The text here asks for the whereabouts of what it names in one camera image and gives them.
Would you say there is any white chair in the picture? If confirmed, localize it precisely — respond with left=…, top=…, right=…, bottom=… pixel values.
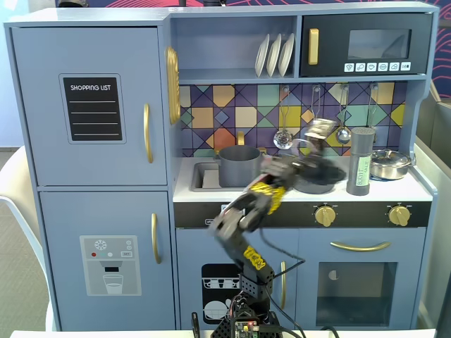
left=0, top=144, right=54, bottom=332

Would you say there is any steel pot with lid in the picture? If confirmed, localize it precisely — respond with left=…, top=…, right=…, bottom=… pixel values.
left=369, top=149, right=414, bottom=181

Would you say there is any blue toy kitchen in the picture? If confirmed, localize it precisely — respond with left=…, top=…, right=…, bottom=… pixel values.
left=3, top=1, right=441, bottom=332

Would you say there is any steel toy strainer spoon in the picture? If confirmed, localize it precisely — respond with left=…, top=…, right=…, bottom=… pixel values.
left=273, top=84, right=294, bottom=149

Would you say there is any gold fridge door handle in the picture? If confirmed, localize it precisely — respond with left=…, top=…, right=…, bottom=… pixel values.
left=143, top=103, right=155, bottom=164

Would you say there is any gold microwave handle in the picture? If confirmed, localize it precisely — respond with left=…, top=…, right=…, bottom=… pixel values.
left=308, top=27, right=320, bottom=66

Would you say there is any gray pot lid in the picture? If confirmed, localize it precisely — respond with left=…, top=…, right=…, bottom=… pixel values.
left=292, top=160, right=349, bottom=195

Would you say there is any gray toy sink basin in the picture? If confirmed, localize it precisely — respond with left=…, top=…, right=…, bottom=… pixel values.
left=192, top=161, right=247, bottom=193

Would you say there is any gray toy cooking pot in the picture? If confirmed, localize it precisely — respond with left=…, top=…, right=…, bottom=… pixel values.
left=214, top=145, right=269, bottom=189

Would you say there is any robot controller circuit board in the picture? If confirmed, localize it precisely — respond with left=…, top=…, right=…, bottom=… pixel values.
left=232, top=318, right=263, bottom=334

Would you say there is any black toy microwave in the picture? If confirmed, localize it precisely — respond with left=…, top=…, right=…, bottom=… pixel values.
left=299, top=13, right=434, bottom=78

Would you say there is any light blue desk divider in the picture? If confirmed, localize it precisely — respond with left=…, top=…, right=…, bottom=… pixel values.
left=415, top=94, right=451, bottom=330

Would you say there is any white toy plate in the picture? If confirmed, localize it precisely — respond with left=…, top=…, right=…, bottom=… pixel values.
left=266, top=33, right=283, bottom=78
left=278, top=32, right=296, bottom=77
left=254, top=33, right=271, bottom=79

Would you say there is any thin black USB cable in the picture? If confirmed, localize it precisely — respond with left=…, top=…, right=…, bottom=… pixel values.
left=259, top=225, right=307, bottom=332

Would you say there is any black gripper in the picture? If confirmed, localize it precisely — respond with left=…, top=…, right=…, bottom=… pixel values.
left=259, top=134, right=328, bottom=187

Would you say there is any steel toy ladle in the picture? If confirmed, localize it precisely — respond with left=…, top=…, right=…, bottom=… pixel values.
left=334, top=84, right=352, bottom=144

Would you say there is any gold stove knob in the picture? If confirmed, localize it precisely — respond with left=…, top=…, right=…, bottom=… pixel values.
left=388, top=206, right=411, bottom=227
left=314, top=205, right=338, bottom=227

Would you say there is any steel toy spatula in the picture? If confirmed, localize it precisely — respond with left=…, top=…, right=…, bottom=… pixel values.
left=306, top=84, right=338, bottom=142

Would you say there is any gold dishwasher door handle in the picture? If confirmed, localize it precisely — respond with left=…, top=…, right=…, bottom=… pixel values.
left=280, top=261, right=288, bottom=311

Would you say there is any gold freezer door handle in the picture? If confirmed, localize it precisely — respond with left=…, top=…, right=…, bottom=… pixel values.
left=151, top=213, right=163, bottom=265

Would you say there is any gold oven door handle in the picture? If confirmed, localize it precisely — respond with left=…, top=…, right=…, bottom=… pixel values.
left=330, top=241, right=392, bottom=253

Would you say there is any black shopping list chalkboard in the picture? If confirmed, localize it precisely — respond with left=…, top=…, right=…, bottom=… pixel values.
left=58, top=73, right=128, bottom=145

